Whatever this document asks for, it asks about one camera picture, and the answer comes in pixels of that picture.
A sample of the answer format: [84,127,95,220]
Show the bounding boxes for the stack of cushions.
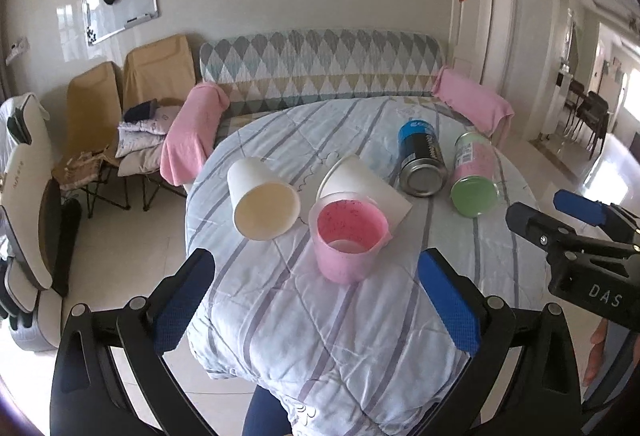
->
[115,99,181,178]

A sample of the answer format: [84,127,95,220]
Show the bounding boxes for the pink plastic cup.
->
[308,192,392,284]

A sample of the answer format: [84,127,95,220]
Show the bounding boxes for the pink towel armrest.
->
[160,81,230,187]
[433,66,514,149]

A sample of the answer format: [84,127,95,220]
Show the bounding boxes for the blue black can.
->
[398,119,448,197]

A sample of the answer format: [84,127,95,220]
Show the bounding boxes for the white grey office chair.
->
[1,93,82,352]

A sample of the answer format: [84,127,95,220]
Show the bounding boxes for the dark dining chairs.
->
[564,80,610,159]

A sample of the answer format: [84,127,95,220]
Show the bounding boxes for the white paper cup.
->
[317,154,412,234]
[227,157,300,241]

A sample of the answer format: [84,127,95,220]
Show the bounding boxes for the tan folding chair right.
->
[121,34,198,212]

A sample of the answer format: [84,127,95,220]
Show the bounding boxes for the white paper cup left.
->
[227,157,300,241]

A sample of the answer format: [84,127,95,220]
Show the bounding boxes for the tan folding chair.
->
[52,62,130,216]
[121,34,198,212]

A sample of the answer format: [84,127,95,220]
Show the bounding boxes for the whiteboard on wall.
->
[81,0,160,47]

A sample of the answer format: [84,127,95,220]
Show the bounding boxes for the green pink can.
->
[450,131,498,218]

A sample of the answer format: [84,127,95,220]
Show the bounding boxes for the pink towel right armrest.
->
[433,66,514,149]

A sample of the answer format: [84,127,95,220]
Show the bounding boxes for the striped light blue tablecloth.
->
[186,96,546,435]

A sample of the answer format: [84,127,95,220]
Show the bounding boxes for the triangle patterned sofa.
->
[200,28,444,140]

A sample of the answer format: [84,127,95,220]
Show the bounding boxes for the tan folding chair left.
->
[52,62,130,216]

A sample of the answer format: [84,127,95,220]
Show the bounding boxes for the person's hand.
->
[582,319,608,387]

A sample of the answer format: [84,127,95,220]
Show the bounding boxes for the pink towel left armrest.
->
[160,81,230,187]

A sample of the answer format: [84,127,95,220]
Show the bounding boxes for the white paper cup right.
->
[317,154,412,234]

